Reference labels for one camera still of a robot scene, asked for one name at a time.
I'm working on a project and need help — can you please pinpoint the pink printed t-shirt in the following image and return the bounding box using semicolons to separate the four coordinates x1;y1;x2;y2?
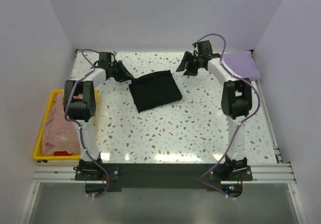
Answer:
42;92;80;156

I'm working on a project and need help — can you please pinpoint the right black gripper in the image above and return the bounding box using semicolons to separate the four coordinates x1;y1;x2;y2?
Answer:
176;51;200;77

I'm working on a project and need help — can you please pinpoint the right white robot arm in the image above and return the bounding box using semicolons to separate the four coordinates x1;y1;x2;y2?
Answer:
176;40;252;180

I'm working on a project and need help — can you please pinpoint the red garment in bin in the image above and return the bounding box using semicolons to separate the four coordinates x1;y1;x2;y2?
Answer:
53;151;71;156

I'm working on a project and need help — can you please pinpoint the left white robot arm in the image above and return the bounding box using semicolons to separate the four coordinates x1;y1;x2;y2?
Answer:
64;52;134;181

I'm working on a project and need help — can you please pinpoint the folded purple t-shirt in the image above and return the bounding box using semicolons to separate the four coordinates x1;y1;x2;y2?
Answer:
223;50;261;81

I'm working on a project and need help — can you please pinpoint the black t-shirt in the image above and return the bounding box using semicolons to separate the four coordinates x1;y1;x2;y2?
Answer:
129;70;183;113

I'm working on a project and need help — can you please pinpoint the yellow plastic bin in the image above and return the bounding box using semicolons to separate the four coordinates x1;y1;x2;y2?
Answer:
33;89;99;161

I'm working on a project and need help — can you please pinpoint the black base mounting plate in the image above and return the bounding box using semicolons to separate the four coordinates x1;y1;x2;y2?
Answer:
74;160;253;194

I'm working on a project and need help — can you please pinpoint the aluminium extrusion rail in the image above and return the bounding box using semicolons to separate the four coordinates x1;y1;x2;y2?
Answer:
32;163;296;184

